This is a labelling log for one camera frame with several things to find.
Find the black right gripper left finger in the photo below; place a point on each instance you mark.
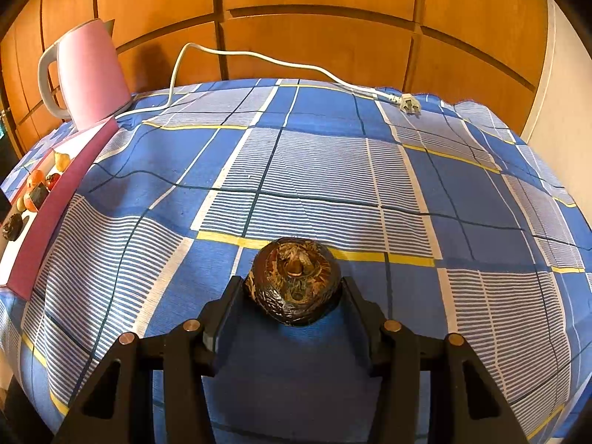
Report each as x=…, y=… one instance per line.
x=115, y=404

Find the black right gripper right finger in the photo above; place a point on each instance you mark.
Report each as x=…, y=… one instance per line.
x=465, y=403

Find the dark brown mangosteen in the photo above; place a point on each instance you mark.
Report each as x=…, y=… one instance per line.
x=13, y=227

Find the orange tangerine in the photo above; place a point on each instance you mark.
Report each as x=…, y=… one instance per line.
x=28, y=203
x=35, y=177

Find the small eggplant slice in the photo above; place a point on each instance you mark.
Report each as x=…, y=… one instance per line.
x=39, y=195

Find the red cherry tomato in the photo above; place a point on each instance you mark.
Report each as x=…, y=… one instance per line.
x=51, y=180

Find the yellow banana piece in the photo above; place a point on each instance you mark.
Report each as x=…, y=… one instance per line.
x=61, y=161

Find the pink white tray box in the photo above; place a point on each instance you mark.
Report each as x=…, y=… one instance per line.
x=20, y=269

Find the blue plaid tablecloth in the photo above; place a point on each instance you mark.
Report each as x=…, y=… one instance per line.
x=446, y=219

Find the pink electric kettle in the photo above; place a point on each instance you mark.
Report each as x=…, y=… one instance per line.
x=90, y=77

